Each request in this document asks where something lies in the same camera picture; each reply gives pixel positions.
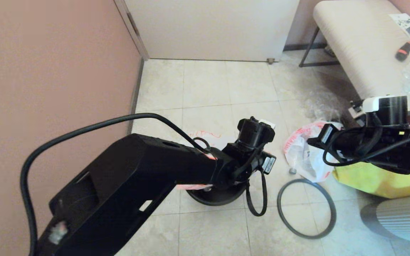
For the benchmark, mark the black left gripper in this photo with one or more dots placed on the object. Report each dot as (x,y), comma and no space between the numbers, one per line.
(242,165)

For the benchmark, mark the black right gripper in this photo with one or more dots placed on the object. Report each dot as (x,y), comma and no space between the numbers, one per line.
(354,142)

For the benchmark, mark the bottle-filled white orange trash bag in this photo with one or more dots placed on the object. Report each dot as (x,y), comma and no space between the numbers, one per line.
(304,160)

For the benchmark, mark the yellow fabric tote bag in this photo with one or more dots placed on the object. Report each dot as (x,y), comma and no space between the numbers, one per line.
(368,177)

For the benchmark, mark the black round trash bin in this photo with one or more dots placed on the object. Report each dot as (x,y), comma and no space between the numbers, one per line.
(219,197)

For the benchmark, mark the clear crumpled plastic bag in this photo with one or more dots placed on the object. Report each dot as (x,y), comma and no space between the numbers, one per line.
(320,103)

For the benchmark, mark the light wood table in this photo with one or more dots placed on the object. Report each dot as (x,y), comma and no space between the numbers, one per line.
(361,53)

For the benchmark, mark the grey ribbed round object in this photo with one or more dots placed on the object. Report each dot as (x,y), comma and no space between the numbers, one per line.
(404,220)

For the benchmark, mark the grey white shoe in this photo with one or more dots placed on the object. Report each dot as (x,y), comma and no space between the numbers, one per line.
(329,51)

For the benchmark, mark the black metal table leg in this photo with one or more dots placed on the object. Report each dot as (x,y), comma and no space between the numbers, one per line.
(308,51)

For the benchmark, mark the black orange marker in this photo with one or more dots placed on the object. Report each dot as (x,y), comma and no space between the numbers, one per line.
(403,52)

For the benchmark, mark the black white printed booklet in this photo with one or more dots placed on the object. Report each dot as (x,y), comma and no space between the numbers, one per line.
(408,24)

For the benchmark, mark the white door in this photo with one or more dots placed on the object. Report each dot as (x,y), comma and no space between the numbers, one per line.
(208,28)

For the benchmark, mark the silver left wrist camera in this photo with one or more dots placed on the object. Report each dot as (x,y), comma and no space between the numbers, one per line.
(268,124)

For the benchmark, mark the grey door frame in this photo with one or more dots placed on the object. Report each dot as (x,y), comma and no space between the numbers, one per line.
(136,35)

